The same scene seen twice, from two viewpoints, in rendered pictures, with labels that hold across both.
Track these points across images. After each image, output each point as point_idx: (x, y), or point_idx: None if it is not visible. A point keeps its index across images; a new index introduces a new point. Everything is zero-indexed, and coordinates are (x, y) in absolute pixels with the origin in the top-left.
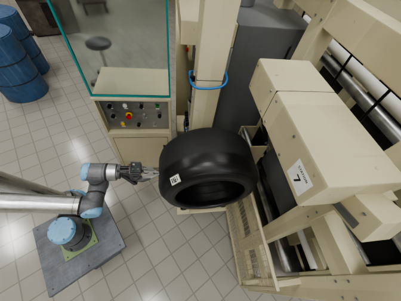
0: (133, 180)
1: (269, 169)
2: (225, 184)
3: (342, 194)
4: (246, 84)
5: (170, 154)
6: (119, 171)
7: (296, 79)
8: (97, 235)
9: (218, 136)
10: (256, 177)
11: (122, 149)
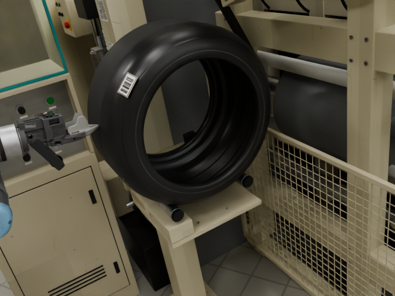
0: (54, 145)
1: (292, 115)
2: (230, 149)
3: None
4: (176, 0)
5: (103, 74)
6: (22, 125)
7: None
8: None
9: (165, 20)
10: (256, 55)
11: (7, 238)
